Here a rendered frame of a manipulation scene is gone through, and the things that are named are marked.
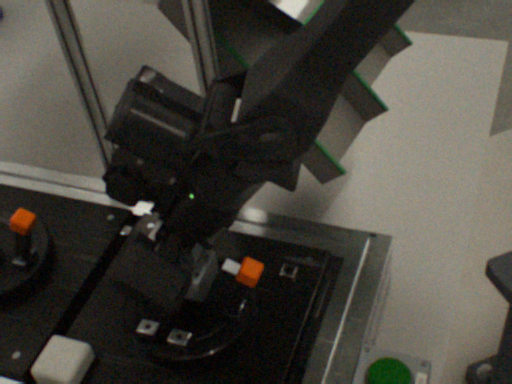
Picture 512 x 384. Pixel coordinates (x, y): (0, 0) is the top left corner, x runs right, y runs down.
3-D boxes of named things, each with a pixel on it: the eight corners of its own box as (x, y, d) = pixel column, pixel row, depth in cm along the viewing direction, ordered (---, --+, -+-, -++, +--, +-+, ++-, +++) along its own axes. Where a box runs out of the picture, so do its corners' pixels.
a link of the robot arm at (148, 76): (315, 73, 53) (174, -7, 50) (306, 143, 47) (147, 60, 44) (244, 161, 61) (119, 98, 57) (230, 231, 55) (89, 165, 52)
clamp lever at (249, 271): (246, 301, 71) (265, 263, 66) (239, 317, 70) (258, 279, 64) (214, 286, 72) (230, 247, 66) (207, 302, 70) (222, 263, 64)
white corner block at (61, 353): (101, 364, 73) (91, 342, 70) (79, 403, 70) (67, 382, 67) (63, 353, 75) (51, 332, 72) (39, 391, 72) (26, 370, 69)
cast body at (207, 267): (219, 269, 71) (209, 223, 66) (203, 303, 68) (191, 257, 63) (146, 253, 74) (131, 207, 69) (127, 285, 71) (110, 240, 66)
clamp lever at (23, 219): (36, 252, 79) (37, 214, 73) (26, 265, 78) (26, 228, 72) (7, 238, 79) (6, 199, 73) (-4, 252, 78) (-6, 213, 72)
